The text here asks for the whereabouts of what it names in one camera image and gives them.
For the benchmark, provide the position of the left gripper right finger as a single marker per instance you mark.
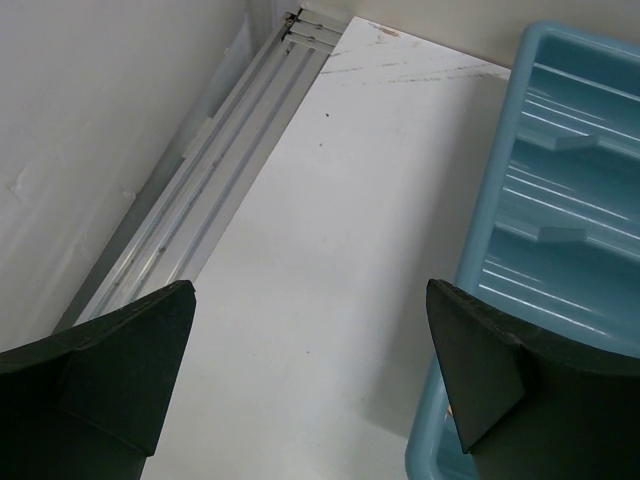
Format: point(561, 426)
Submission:
point(529, 403)

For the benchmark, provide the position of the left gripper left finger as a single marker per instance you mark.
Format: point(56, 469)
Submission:
point(90, 402)

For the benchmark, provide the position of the blue plastic cutlery tray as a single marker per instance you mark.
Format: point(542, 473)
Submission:
point(554, 239)

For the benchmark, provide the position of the aluminium rail left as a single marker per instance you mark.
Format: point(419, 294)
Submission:
point(198, 184)

